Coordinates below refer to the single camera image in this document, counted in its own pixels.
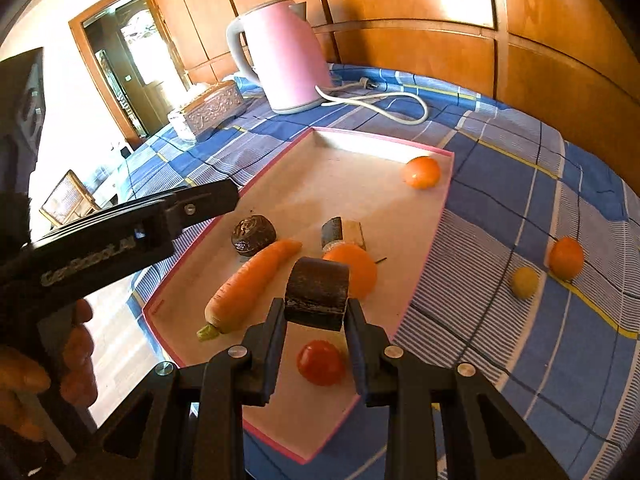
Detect orange with stem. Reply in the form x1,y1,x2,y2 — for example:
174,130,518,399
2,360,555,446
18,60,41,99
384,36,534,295
322,244,388,300

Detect blue plaid tablecloth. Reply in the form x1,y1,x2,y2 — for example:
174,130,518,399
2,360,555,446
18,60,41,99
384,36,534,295
117,62,640,480

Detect white kettle power cable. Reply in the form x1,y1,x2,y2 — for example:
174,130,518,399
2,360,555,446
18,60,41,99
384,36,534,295
315,77,430,126

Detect red tomato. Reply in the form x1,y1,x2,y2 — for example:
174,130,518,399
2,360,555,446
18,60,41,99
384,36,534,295
296,340,347,387

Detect person's left hand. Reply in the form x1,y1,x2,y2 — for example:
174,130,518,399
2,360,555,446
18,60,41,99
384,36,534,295
0,297,100,441

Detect wooden framed glass door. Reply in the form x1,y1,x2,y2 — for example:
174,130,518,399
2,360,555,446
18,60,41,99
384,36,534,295
69,0,193,151

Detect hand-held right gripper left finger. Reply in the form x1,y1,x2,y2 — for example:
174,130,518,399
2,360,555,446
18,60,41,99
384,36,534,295
70,298,288,480

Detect carrot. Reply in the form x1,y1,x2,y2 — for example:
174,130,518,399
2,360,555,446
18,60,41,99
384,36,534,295
196,239,303,342

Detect dark round fruit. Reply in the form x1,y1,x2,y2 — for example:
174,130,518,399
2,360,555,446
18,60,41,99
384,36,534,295
231,214,277,257

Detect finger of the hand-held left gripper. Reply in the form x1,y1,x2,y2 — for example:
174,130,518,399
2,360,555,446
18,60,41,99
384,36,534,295
162,179,240,235

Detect small yellow-green fruit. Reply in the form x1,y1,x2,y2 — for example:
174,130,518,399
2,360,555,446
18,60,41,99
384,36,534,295
510,266,541,300

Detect silver embossed tissue box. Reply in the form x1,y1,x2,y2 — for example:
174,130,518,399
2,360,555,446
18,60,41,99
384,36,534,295
167,80,246,142

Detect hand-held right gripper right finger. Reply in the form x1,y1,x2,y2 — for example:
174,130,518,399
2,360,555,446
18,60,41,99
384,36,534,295
344,298,571,480

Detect pink electric kettle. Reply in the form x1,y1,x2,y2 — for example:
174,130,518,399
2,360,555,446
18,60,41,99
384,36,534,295
226,0,333,115

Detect wicker chair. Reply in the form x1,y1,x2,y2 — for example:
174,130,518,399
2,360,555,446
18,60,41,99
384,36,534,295
39,170,101,228

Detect pink rimmed white tray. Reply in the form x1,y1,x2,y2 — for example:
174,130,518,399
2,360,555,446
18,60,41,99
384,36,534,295
142,126,456,465

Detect eggplant piece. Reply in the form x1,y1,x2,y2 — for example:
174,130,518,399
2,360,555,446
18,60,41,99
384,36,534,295
284,256,351,332
320,216,367,255

